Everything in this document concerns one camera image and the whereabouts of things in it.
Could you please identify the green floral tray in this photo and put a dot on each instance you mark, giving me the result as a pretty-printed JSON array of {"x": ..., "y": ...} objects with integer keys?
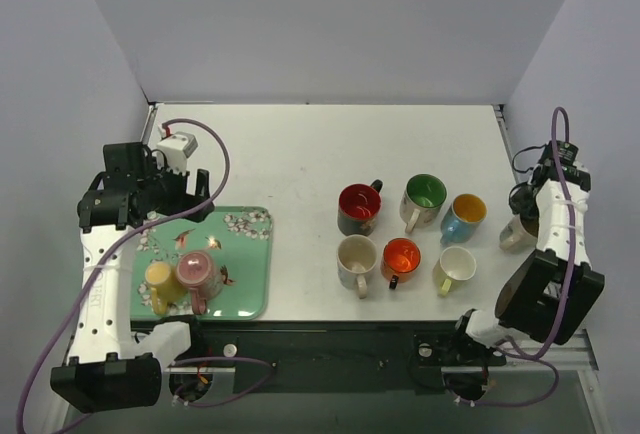
[{"x": 238, "y": 238}]

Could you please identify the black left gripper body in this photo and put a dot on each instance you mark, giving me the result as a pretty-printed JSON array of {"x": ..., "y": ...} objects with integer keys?
[{"x": 189, "y": 194}]

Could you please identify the pink mug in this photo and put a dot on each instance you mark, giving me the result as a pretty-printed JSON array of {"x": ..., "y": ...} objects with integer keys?
[{"x": 199, "y": 275}]

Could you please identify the cream mug green inside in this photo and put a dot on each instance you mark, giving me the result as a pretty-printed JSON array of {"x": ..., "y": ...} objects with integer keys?
[{"x": 423, "y": 198}]

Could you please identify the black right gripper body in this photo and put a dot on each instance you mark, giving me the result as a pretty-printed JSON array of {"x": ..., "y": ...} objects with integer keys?
[{"x": 520, "y": 199}]

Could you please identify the blue mug yellow inside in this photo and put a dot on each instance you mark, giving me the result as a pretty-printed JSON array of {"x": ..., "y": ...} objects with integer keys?
[{"x": 462, "y": 219}]

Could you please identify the orange mug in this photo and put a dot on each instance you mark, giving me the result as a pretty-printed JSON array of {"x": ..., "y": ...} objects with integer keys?
[{"x": 401, "y": 258}]

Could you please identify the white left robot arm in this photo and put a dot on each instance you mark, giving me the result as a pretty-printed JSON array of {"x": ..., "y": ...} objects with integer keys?
[{"x": 106, "y": 369}]

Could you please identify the pale yellow mug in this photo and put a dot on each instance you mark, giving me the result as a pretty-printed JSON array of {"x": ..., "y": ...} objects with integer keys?
[{"x": 454, "y": 267}]

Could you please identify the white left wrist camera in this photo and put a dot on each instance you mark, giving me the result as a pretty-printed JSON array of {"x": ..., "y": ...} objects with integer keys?
[{"x": 174, "y": 151}]

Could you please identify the cream seahorse mug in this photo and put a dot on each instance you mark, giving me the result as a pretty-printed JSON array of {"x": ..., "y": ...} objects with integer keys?
[{"x": 356, "y": 258}]

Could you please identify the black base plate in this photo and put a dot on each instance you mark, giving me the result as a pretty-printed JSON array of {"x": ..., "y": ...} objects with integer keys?
[{"x": 304, "y": 357}]

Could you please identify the black mug red inside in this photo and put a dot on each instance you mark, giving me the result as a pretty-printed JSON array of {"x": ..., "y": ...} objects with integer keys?
[{"x": 358, "y": 208}]

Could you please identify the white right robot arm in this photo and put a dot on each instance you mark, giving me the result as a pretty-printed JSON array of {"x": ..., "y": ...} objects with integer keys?
[{"x": 550, "y": 294}]

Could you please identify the beige brown mug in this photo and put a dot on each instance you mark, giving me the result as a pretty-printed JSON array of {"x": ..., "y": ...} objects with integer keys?
[{"x": 519, "y": 235}]

